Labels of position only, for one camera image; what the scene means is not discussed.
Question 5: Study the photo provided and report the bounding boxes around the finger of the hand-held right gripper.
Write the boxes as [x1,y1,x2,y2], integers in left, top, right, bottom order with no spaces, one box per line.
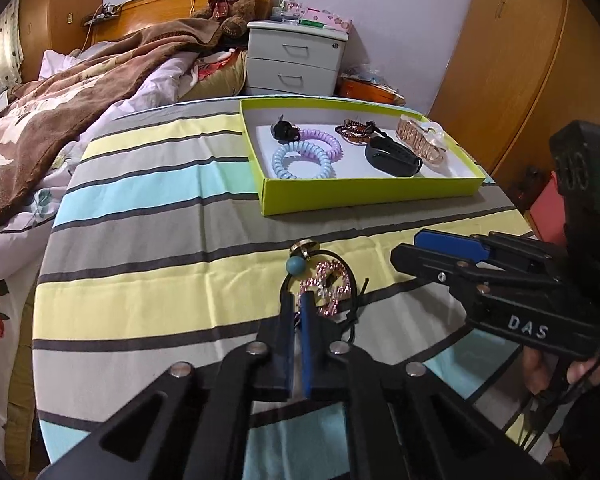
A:
[414,229,566,273]
[390,242,563,307]

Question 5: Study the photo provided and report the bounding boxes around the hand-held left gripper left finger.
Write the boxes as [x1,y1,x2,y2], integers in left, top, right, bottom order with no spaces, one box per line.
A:
[37,272,301,480]

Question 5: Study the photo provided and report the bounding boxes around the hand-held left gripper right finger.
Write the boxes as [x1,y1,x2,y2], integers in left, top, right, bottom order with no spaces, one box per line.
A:
[300,290,556,480]

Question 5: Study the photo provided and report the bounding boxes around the pink rhinestone hair tie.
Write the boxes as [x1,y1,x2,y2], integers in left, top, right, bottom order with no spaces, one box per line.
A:
[297,257,371,346]

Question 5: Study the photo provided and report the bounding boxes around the blue bead hair tie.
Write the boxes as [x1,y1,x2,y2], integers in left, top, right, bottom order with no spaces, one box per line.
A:
[285,241,322,277]

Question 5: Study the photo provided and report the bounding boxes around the green cardboard box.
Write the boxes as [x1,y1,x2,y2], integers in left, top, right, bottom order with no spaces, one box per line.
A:
[240,97,487,217]

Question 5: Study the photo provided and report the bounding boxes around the clear rose gold claw clip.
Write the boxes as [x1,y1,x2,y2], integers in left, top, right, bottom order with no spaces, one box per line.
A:
[396,115,451,166]

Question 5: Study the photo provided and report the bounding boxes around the black smart band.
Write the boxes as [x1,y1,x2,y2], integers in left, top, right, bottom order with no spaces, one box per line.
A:
[364,136,423,178]

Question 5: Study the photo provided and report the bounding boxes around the dark beaded bracelets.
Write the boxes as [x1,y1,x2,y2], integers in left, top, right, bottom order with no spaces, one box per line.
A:
[335,119,378,145]

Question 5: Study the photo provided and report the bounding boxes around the blue spiral hair tie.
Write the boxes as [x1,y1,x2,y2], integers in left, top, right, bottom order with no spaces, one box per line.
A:
[271,141,337,181]

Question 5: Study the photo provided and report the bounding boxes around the black bow hair tie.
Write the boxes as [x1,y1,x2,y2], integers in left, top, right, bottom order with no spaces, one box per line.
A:
[271,116,301,143]

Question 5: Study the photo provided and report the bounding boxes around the person's right forearm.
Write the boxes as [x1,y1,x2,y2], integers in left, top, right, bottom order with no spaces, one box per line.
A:
[560,340,600,468]

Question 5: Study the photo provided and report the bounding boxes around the person's right hand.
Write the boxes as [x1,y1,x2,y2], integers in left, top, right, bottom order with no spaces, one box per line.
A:
[522,325,600,411]

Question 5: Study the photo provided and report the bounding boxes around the red cushion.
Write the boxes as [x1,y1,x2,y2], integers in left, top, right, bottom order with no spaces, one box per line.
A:
[530,170,570,243]

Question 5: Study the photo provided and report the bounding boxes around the orange box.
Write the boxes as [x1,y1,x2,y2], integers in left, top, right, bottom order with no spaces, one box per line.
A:
[339,76,406,107]

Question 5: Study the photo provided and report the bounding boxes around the striped tablecloth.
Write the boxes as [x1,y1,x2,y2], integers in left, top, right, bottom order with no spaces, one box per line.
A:
[31,96,546,480]

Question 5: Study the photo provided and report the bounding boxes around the wooden wardrobe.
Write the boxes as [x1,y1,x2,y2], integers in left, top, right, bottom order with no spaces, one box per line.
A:
[425,0,600,201]

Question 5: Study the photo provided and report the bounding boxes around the clear plastic bag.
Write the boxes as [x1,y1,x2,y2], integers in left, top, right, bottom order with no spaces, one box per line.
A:
[347,67,396,91]

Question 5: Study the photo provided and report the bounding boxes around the grey nightstand drawer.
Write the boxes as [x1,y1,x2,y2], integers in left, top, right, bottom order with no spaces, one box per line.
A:
[247,57,338,97]

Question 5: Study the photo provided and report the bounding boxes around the grey nightstand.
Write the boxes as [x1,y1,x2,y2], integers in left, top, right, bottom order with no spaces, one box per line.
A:
[246,20,350,98]

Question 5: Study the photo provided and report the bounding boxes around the grey drawer with lock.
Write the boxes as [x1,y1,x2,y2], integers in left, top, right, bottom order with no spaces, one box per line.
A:
[249,35,342,73]

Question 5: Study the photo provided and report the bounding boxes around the pink tissue box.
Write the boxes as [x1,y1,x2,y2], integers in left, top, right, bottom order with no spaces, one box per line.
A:
[302,7,355,31]

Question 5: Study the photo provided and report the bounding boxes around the yellow mattress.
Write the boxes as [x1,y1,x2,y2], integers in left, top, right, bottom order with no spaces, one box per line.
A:
[180,50,248,102]

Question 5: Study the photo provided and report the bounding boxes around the clear glass containers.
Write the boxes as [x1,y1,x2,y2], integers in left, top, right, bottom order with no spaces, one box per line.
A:
[272,0,306,23]

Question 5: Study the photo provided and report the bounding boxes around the red patterned cloth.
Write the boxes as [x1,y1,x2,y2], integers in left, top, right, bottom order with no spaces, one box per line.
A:
[195,52,241,81]

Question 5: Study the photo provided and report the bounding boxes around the brown blanket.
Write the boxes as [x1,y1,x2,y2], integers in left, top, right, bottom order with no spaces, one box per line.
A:
[0,17,226,233]

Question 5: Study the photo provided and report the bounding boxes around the brown teddy bear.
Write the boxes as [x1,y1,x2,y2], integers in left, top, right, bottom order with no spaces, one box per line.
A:
[194,0,257,38]

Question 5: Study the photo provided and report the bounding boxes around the wooden headboard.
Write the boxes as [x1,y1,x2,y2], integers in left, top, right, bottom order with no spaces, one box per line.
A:
[82,0,276,48]

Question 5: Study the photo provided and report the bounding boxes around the power strip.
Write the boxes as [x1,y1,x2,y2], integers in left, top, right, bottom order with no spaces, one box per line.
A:
[82,4,126,26]

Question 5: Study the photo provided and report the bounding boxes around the patterned curtain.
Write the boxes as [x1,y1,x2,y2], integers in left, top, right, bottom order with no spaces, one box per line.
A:
[0,0,26,116]

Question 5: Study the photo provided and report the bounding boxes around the wooden door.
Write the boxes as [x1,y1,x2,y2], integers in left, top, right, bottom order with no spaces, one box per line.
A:
[17,0,108,81]

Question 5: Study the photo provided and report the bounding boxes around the purple spiral hair tie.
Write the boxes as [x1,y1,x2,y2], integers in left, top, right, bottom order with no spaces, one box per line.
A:
[295,129,342,161]

